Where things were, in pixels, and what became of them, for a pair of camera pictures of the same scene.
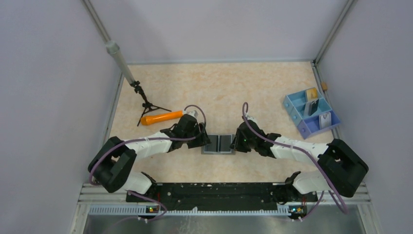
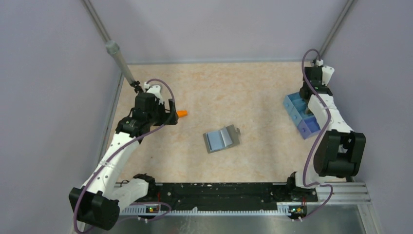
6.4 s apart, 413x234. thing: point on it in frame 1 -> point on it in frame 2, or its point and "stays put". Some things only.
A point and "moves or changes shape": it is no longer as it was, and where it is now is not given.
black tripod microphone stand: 112,48 stays put
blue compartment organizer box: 310,112 stays put
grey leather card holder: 220,145 moves or changes shape
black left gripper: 201,140 -> 165,115
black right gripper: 239,146 -> 323,86
